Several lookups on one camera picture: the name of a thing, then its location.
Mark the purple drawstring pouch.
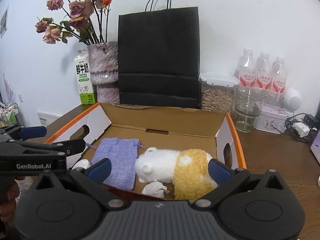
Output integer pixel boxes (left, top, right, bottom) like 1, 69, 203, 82
86, 138, 142, 191

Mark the yellow white plush toy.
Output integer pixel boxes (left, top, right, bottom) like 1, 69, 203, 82
135, 147, 218, 202

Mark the small tissue ball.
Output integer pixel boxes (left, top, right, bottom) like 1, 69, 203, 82
142, 180, 170, 198

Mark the person's left hand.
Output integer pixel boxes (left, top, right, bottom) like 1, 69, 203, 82
1, 177, 25, 223

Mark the white jar lid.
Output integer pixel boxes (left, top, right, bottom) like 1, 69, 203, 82
72, 159, 91, 170

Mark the green white milk carton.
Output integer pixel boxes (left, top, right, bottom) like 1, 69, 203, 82
74, 49, 97, 105

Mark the red cardboard pumpkin box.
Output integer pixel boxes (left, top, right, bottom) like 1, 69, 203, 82
43, 102, 247, 201

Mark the white floral tin box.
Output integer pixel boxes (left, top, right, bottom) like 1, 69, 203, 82
254, 105, 293, 134

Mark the clear drinking glass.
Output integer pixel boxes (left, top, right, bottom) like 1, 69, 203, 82
234, 87, 265, 133

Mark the clear container of pellets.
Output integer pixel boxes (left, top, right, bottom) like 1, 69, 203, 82
199, 72, 240, 113

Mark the white power adapter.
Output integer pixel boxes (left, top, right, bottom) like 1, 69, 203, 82
292, 122, 310, 138

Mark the purple tissue pack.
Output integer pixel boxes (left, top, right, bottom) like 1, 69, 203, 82
310, 131, 320, 164

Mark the purple marbled vase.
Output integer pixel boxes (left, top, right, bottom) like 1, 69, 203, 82
88, 41, 120, 104

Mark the white round speaker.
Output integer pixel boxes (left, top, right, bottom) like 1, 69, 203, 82
282, 88, 302, 113

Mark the water bottle left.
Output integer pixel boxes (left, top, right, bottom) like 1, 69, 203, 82
235, 48, 256, 87

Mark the water bottle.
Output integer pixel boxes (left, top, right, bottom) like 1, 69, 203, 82
235, 48, 256, 87
254, 52, 272, 90
271, 57, 287, 95

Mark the water bottle middle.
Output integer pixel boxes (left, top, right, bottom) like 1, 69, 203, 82
254, 52, 272, 90

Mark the water bottle right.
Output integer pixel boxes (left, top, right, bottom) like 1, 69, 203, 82
271, 57, 287, 95

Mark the dried pink rose bouquet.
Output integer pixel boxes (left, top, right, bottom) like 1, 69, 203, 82
35, 0, 112, 46

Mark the black paper shopping bag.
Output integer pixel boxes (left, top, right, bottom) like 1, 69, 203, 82
118, 0, 200, 108

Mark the wire storage rack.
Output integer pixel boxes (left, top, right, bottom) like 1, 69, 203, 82
0, 102, 24, 128

